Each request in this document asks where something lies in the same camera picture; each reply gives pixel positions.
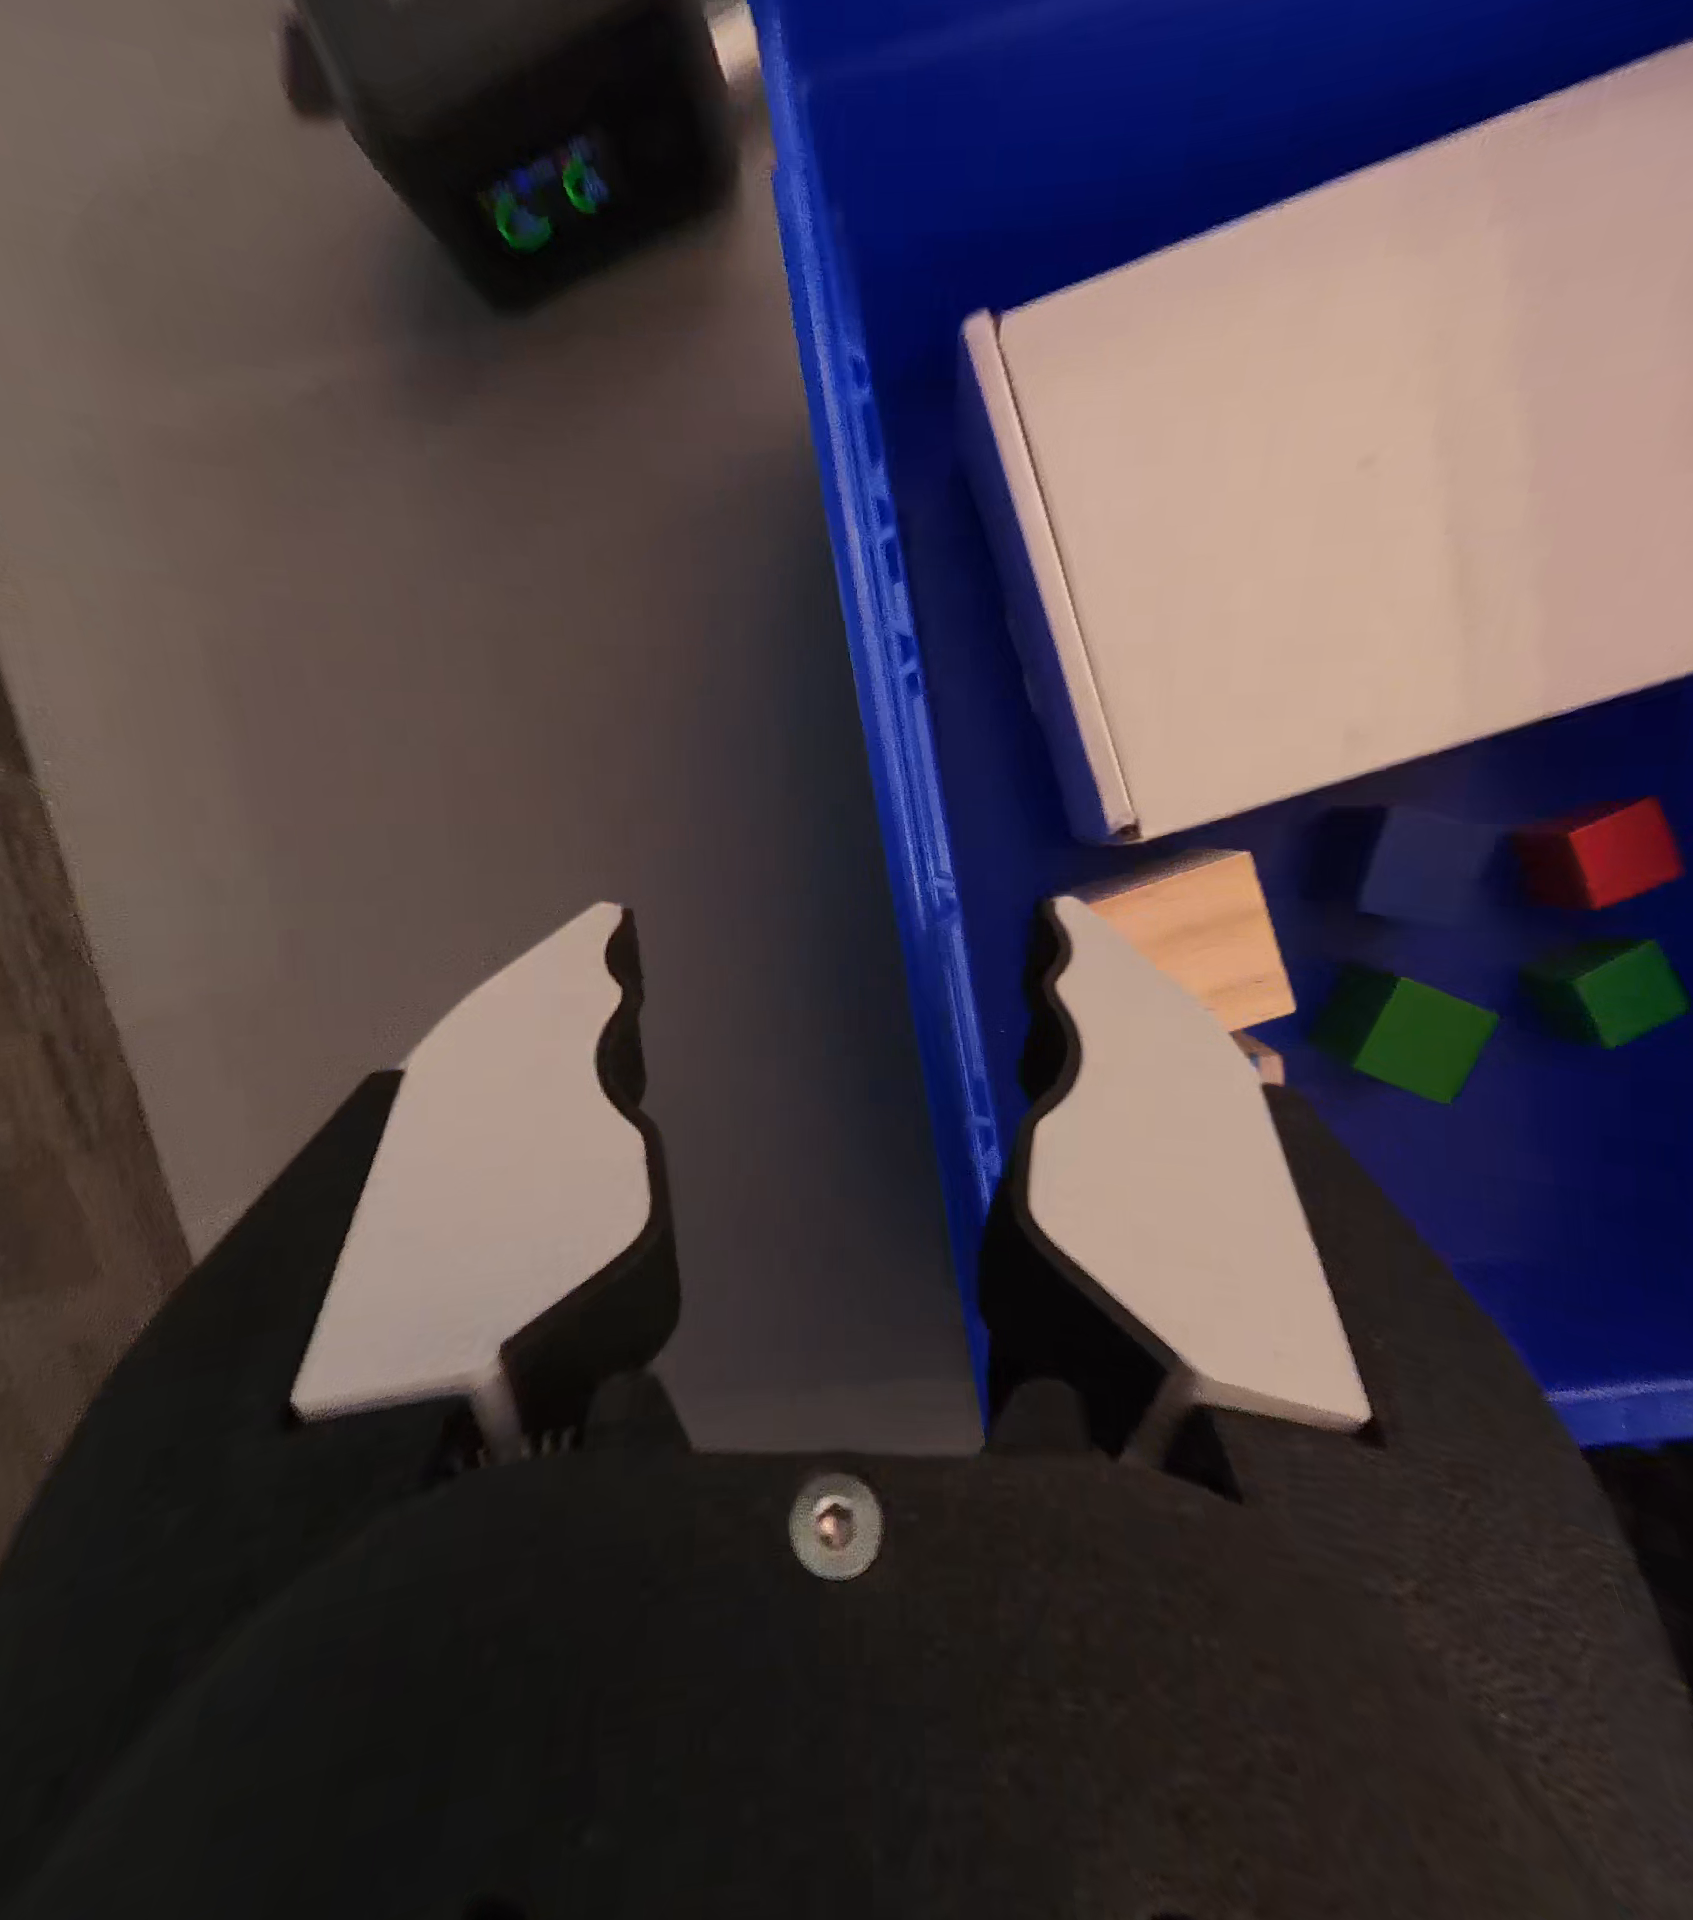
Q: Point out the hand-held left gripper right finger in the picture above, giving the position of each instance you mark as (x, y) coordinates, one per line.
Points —
(1176, 1217)

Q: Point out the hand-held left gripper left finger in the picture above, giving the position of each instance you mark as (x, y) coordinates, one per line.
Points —
(486, 1200)

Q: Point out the blue-faced wooden cube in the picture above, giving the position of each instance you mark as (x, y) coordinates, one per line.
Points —
(1257, 1057)

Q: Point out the plain wooden cube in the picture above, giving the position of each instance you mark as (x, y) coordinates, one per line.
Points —
(1205, 931)

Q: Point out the green wooden cube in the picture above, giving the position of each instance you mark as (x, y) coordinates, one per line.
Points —
(1620, 993)
(1418, 1044)

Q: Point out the dark blue wooden cube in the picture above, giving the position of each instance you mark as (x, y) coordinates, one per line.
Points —
(1430, 867)

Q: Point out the red wooden cube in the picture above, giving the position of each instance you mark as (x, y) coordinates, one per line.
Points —
(1613, 854)

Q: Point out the white cardboard mailer box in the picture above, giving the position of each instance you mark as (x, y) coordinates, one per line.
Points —
(1388, 525)

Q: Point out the blue plastic bin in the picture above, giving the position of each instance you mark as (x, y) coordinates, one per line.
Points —
(876, 150)

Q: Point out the black device with green lights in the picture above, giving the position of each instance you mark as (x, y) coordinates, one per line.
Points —
(530, 92)

